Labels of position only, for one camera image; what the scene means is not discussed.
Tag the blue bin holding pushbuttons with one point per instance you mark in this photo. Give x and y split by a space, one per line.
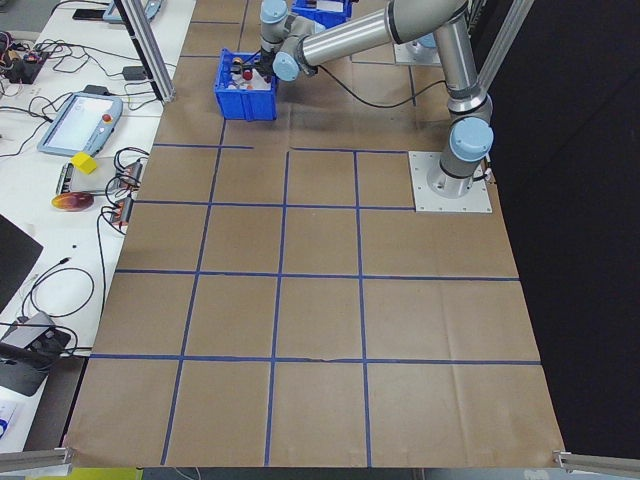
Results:
245 105

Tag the blue bin holding two parts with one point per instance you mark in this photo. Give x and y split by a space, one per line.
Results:
330 19

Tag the black electronics box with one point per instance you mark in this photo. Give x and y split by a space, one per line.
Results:
27 70

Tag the red pushbutton black body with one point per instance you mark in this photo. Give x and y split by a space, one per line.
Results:
247 76

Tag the yellow pushbutton black body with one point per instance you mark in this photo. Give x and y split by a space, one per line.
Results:
237 61

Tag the grey blue teach pendant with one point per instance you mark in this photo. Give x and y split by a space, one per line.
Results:
156 6
75 125

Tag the black power adapter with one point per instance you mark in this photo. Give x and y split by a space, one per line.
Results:
134 73
97 90

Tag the circuit board with connectors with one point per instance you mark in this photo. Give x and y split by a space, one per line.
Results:
121 212
131 171

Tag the black smartphone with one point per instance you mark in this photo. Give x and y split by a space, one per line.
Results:
90 14

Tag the yellow cube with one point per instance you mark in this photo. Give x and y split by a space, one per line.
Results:
84 163

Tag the orange red disc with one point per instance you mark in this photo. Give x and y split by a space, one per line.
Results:
72 202

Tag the white desk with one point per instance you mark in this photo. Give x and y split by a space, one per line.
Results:
60 235

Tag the black laptop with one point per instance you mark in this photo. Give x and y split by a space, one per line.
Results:
15 260

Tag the grey monitor stand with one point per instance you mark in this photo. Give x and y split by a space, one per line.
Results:
17 372

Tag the white blue object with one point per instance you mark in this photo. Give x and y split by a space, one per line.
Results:
7 417

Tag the aluminium corner profile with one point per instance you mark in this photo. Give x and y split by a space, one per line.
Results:
37 461
595 461

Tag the aluminium frame post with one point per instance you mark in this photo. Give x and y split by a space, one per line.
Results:
504 40
151 60

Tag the white square base plate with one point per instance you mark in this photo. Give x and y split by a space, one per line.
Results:
405 57
425 200

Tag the black frame cover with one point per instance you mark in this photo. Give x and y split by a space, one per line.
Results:
575 200

